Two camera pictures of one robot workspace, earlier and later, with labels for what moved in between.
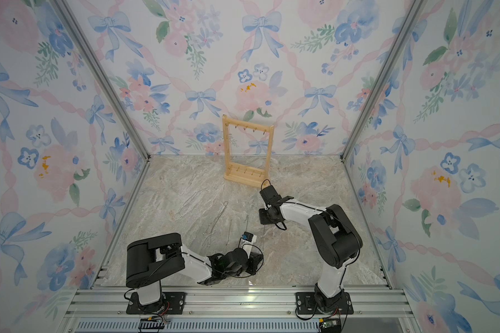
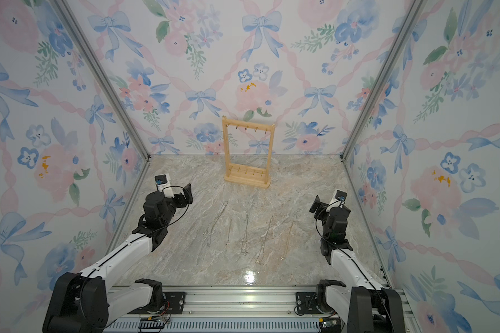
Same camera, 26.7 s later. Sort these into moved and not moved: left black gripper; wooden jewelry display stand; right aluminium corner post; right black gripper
Moved: left black gripper; right black gripper
Not moved: wooden jewelry display stand; right aluminium corner post
